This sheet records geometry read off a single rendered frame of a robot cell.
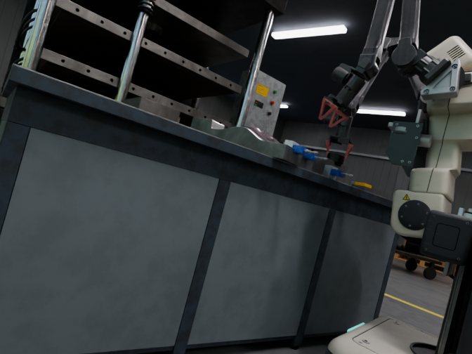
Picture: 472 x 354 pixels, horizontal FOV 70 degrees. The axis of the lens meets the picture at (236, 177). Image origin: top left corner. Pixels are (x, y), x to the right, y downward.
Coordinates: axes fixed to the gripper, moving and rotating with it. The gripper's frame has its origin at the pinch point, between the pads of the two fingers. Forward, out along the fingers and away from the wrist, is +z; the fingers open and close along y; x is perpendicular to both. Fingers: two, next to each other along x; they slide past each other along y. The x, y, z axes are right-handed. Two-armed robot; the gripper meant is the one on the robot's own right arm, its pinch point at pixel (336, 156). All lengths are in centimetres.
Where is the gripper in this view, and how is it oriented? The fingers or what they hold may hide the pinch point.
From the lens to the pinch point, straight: 168.0
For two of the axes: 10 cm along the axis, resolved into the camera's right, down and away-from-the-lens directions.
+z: -2.7, 9.6, -0.1
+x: -3.5, -1.1, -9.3
